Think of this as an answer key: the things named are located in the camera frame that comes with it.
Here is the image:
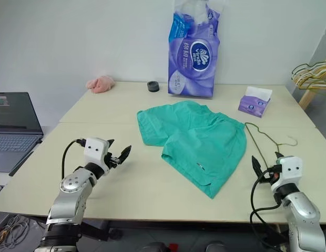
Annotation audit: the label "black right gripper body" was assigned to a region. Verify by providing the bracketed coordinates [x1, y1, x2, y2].
[258, 163, 282, 186]

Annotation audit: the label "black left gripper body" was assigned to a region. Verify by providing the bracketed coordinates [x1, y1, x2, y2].
[105, 151, 122, 170]

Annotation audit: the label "olive wire hanger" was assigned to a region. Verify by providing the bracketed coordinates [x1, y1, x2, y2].
[244, 121, 298, 169]

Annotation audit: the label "green shorts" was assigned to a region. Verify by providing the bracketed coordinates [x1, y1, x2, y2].
[136, 100, 248, 201]

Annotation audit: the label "small purple tissue pack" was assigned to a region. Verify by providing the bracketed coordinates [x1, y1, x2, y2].
[237, 86, 273, 120]

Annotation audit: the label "pink plush cloth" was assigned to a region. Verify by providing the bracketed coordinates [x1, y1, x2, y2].
[85, 75, 115, 94]

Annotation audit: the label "bunch of hangers on rack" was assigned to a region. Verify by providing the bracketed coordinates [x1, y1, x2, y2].
[293, 68, 326, 86]

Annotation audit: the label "dark rounded shape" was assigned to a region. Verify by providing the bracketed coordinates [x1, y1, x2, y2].
[205, 242, 227, 252]

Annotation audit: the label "grey laptop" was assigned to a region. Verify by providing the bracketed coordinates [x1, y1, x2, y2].
[0, 91, 45, 177]

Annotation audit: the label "large purple tissue pack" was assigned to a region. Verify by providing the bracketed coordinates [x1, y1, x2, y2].
[167, 0, 222, 100]

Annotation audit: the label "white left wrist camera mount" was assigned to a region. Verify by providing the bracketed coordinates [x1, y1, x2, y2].
[83, 136, 113, 175]

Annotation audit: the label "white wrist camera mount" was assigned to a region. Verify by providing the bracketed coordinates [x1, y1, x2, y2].
[83, 136, 113, 175]
[270, 156, 303, 194]

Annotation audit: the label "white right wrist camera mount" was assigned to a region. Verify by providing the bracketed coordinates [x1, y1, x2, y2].
[270, 156, 303, 194]

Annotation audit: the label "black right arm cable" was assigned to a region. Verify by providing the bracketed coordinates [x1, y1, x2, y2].
[249, 166, 288, 245]

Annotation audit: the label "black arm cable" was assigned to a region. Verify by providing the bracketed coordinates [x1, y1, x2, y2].
[249, 166, 288, 245]
[61, 138, 86, 182]

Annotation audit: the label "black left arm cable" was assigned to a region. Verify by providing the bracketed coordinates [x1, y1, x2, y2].
[61, 138, 86, 182]

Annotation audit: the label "black table frame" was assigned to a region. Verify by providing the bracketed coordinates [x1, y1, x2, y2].
[80, 219, 291, 243]

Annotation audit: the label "grey floor cable bundle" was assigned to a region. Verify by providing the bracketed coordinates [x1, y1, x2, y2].
[0, 213, 31, 241]

